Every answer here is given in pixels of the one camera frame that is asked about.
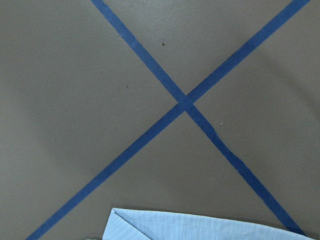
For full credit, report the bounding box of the light blue button-up shirt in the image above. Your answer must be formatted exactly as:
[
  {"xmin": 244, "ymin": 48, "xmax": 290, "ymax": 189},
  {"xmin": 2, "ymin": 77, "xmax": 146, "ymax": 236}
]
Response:
[{"xmin": 102, "ymin": 208, "xmax": 307, "ymax": 240}]

